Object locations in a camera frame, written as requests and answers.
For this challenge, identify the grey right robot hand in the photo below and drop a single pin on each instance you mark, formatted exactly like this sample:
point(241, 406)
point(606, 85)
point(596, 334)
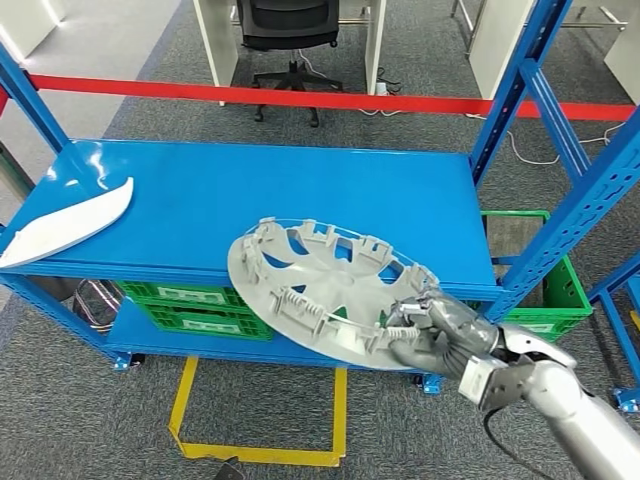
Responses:
point(450, 324)

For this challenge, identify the grey plastic wheel cover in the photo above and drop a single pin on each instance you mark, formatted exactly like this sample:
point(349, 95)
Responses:
point(320, 285)

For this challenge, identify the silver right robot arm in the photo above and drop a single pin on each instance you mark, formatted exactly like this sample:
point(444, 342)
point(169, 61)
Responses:
point(590, 424)

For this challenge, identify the white curved trim part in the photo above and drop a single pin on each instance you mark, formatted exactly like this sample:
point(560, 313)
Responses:
point(65, 228)

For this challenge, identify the white power strip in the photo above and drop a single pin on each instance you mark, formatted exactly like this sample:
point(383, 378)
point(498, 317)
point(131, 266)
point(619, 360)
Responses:
point(383, 89)

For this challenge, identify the red barrier tape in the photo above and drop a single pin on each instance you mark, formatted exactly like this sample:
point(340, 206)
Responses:
point(300, 99)

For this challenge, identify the black mesh office chair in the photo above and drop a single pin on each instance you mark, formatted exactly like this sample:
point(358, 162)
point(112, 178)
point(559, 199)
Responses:
point(287, 20)

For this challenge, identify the white cabinet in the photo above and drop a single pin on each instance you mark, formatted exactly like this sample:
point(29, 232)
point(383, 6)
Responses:
point(25, 26)

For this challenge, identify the chrome stanchion post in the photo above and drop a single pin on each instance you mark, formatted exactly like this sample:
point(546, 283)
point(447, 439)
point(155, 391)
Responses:
point(95, 305)

